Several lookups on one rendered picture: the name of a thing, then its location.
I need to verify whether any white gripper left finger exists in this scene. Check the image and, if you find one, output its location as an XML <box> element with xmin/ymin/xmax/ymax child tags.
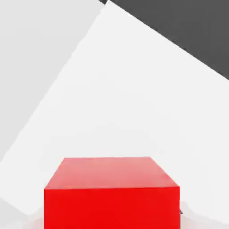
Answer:
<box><xmin>13</xmin><ymin>205</ymin><xmax>45</xmax><ymax>229</ymax></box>

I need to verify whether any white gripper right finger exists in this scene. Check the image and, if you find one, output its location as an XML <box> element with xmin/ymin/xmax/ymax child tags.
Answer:
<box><xmin>179</xmin><ymin>201</ymin><xmax>221</xmax><ymax>229</ymax></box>

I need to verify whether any small red cube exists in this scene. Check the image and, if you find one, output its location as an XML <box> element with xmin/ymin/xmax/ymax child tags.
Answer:
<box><xmin>43</xmin><ymin>156</ymin><xmax>180</xmax><ymax>229</ymax></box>

